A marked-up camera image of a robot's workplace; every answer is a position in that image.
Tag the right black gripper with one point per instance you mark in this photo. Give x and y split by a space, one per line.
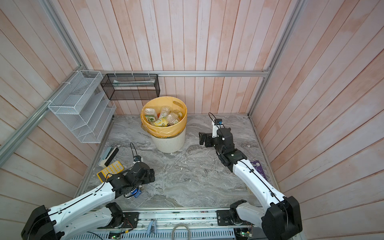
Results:
203 139

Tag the white wire mesh shelf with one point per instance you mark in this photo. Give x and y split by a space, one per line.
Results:
82 108

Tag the cream plastic waste bin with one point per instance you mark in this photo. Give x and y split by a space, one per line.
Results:
170 145

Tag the yellow bin liner bag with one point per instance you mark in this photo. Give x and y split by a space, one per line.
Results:
170 131

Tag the green label clear bottle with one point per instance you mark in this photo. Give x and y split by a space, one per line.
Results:
151 115

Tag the black white label bottle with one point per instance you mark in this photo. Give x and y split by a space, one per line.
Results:
165 111

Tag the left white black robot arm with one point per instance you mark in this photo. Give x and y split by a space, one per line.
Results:
81 204

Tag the yellow calculator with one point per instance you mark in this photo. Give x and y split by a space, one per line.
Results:
114 168

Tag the blue label crushed bottle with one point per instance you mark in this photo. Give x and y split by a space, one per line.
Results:
137 192

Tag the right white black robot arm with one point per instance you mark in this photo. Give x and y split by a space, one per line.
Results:
261 192

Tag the yellow label tea bottle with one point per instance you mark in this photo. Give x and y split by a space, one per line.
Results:
160 123

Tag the small green label bottle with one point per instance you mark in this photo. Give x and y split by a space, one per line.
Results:
172 119

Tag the black wire mesh basket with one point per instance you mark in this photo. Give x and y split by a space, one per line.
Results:
131 87

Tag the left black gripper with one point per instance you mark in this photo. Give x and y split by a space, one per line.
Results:
147 179

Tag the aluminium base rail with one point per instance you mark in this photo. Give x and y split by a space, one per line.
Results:
206 218

